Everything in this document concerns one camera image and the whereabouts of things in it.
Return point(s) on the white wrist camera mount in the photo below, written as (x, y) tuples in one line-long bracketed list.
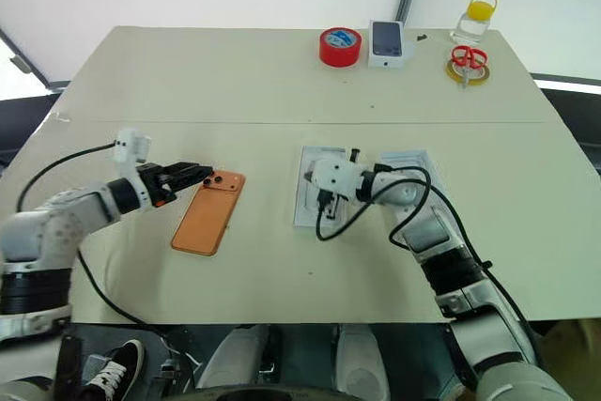
[(335, 174), (130, 147)]

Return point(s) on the orange smartphone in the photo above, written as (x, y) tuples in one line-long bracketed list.
[(206, 213)]

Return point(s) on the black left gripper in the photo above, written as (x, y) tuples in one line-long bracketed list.
[(152, 182)]

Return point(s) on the white rounded robot leg shell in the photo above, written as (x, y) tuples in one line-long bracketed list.
[(235, 356), (360, 363)]

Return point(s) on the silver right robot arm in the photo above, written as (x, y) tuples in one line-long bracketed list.
[(427, 232)]

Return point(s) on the yellow tape roll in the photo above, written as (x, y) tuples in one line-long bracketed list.
[(483, 76)]

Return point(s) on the dark barrier panel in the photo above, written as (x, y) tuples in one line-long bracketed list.
[(580, 114), (23, 119)]

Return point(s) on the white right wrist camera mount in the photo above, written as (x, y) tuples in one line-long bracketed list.
[(335, 174)]

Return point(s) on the clear bottle with yellow lid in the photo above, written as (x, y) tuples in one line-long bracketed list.
[(474, 20)]

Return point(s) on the white phone box base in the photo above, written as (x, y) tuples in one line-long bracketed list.
[(305, 208)]

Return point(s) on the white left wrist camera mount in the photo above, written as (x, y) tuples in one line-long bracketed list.
[(130, 147)]

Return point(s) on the white printed phone retail box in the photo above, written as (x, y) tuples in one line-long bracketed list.
[(386, 44)]

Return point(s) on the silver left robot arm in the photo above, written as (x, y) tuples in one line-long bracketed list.
[(51, 227)]

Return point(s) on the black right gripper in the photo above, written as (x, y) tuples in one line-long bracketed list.
[(328, 198)]

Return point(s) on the white phone box lid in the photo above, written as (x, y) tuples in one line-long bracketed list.
[(404, 159)]

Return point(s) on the black sneaker with white laces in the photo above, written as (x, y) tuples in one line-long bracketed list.
[(115, 368)]

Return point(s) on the red tape roll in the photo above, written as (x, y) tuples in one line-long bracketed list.
[(340, 51)]

